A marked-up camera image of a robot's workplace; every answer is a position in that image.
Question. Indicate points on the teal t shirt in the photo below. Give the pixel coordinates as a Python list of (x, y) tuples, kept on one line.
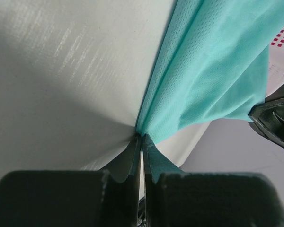
[(213, 63)]

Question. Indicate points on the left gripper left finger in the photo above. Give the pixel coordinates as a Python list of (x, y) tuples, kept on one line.
[(107, 197)]

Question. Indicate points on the white plastic basket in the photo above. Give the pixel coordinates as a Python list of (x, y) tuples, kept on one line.
[(276, 63)]

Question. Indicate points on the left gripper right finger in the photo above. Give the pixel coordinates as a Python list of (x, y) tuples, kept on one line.
[(174, 198)]

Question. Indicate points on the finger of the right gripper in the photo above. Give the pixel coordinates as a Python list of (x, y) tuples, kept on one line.
[(268, 117)]

